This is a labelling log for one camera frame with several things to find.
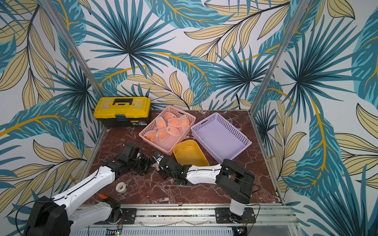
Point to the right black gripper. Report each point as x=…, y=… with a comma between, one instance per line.
x=165, y=164

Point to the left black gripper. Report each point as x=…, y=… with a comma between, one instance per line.
x=148, y=162

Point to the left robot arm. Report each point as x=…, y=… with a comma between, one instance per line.
x=60, y=216

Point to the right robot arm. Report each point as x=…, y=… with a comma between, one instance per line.
x=234, y=180

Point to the yellow plastic tub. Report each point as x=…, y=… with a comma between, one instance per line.
x=189, y=153

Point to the pink perforated basket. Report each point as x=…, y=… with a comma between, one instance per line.
x=167, y=145

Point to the white tape roll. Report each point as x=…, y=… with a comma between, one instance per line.
x=121, y=187

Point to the netted orange open end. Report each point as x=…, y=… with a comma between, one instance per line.
x=173, y=131

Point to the yellow black toolbox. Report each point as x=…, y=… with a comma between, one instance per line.
x=123, y=111

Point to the purple perforated basket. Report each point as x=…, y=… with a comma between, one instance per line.
x=220, y=138

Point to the aluminium front rail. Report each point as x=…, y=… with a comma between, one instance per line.
x=199, y=219

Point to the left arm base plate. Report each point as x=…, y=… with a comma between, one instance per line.
x=126, y=216

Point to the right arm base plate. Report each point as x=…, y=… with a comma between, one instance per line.
x=225, y=216

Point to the left aluminium corner post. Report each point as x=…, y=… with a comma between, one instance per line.
x=58, y=22

